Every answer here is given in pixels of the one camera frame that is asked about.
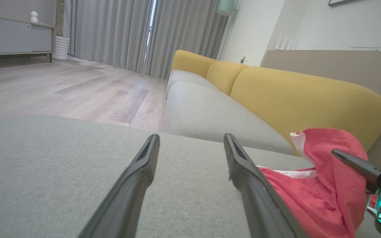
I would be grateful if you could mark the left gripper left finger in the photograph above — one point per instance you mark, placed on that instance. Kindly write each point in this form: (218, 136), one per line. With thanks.
(131, 191)

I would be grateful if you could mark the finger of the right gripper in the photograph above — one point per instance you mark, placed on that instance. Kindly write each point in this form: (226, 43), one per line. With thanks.
(362, 167)

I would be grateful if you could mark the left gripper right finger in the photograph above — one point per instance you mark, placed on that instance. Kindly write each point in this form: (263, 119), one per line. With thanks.
(256, 198)

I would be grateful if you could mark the red jersey with number print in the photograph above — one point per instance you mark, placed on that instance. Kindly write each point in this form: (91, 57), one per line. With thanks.
(326, 205)

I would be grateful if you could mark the large yellow sofa back cushion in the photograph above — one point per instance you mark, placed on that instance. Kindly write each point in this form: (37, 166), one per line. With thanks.
(303, 99)

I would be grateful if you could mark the flat white device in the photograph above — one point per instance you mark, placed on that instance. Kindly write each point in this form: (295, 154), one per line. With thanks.
(369, 49)

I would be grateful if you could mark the small grey sofa seat cushion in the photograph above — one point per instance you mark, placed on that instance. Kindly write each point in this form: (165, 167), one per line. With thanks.
(184, 77)

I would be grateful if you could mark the medium yellow sofa back cushion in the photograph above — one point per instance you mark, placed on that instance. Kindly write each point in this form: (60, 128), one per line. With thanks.
(223, 76)

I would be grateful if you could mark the small yellow sofa back cushion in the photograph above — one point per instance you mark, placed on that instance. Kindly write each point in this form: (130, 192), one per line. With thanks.
(187, 61)

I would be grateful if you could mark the white slatted rack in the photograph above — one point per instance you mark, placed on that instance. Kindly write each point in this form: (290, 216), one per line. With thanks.
(284, 43)

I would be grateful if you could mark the white ribbed cylinder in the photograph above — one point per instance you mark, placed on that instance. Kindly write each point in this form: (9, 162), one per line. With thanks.
(61, 48)

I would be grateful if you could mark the grey pleated curtain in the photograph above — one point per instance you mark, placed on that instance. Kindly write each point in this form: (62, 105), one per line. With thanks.
(187, 26)
(111, 29)

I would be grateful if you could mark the mint green floor lamp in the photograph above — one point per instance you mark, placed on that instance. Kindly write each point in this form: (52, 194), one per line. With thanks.
(225, 6)

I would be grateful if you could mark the small white round figurine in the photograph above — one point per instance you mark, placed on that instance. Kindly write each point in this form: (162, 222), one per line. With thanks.
(34, 17)

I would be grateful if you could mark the dark wall plug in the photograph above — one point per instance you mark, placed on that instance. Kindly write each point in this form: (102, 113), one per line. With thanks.
(243, 59)

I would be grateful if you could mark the dark framed wall picture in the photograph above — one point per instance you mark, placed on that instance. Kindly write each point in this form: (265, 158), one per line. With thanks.
(341, 2)

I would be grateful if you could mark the grey sideboard with wooden frame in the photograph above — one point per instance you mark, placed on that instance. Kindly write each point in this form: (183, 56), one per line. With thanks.
(12, 36)

